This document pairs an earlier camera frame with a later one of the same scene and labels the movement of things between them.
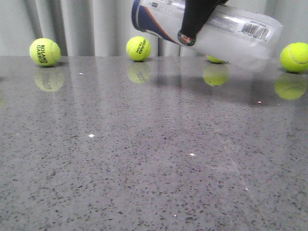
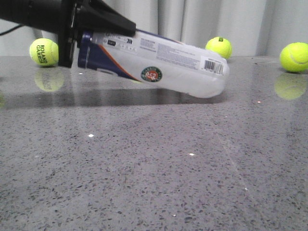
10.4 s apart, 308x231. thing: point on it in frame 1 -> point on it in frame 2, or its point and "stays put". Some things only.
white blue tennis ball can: [232, 33] -> [160, 62]
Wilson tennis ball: [214, 59] -> [220, 45]
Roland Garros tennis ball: [44, 52] stays put
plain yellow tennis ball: [294, 57] stays put
